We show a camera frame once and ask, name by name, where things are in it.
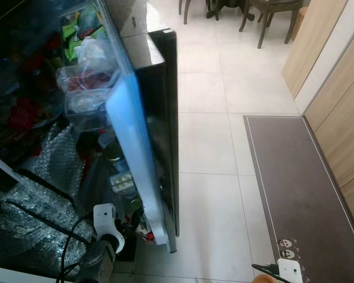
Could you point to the wooden kitchen cabinet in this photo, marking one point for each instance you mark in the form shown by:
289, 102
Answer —
342, 135

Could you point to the brown floor mat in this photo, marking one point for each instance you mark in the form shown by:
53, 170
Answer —
307, 200

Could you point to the dark wooden chair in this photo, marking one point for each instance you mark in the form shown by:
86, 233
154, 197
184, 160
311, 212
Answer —
186, 7
271, 15

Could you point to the small white carton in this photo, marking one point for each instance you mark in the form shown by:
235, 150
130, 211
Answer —
121, 181

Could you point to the dark drink can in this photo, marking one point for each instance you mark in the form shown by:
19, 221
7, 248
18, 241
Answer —
112, 155

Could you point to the clear plastic door bin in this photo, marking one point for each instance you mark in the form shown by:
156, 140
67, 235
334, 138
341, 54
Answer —
85, 115

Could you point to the clear plastic food bag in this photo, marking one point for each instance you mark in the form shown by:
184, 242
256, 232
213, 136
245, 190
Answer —
91, 53

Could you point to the green snack packets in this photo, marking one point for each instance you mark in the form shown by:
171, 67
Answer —
76, 29

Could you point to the red food package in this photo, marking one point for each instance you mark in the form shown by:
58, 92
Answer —
23, 115

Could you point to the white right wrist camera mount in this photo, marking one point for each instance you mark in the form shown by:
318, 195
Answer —
290, 271

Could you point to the dark wooden table pedestal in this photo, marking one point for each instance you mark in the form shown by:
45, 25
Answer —
224, 9

